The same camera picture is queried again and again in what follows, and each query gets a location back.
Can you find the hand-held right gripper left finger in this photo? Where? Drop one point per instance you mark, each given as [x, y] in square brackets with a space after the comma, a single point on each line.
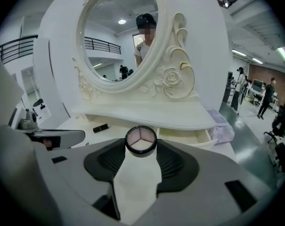
[74, 171]

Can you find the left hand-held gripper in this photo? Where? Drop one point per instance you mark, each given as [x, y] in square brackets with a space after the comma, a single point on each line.
[28, 120]

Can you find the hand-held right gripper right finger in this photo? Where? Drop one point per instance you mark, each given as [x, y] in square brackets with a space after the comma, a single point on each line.
[203, 178]

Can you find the black lipstick tube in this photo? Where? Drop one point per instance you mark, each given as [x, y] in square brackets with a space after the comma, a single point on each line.
[101, 127]

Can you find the small round black jar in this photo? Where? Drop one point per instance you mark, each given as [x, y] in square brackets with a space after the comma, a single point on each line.
[140, 140]

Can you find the white ornate vanity table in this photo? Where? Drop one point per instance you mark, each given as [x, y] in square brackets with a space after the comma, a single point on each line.
[144, 116]

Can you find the person's left hand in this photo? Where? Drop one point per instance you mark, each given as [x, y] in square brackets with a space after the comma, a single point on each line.
[48, 145]

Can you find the white service robot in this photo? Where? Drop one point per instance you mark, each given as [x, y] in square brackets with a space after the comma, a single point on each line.
[42, 109]

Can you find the purple tissue pack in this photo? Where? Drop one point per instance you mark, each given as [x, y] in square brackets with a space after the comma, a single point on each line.
[221, 126]

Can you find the black office chair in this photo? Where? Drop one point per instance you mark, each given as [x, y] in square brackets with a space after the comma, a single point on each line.
[281, 126]

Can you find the row of office desks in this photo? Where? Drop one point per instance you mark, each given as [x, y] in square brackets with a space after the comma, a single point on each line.
[257, 88]

